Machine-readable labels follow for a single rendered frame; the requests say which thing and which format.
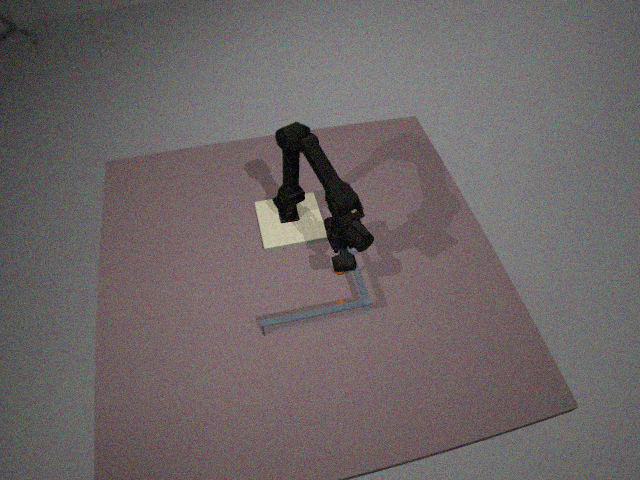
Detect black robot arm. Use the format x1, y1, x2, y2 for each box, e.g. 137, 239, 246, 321
272, 121, 374, 252

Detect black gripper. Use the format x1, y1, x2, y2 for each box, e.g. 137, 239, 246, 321
324, 217, 357, 272

